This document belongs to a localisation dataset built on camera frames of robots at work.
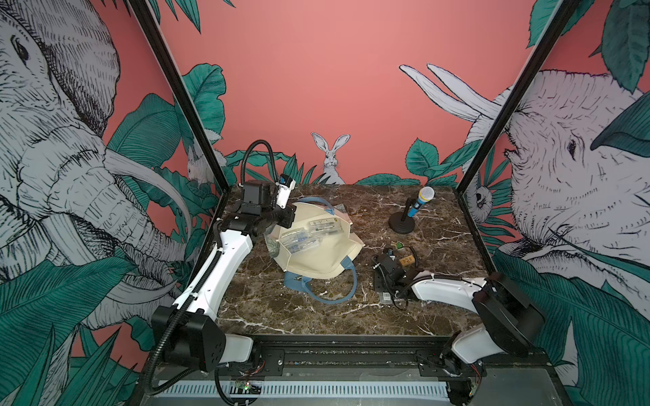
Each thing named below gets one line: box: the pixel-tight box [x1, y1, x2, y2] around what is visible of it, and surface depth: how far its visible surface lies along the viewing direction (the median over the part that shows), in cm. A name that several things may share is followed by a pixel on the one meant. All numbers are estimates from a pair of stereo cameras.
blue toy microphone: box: [407, 186, 436, 219], surface depth 90 cm
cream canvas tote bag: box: [264, 197, 365, 304], surface depth 92 cm
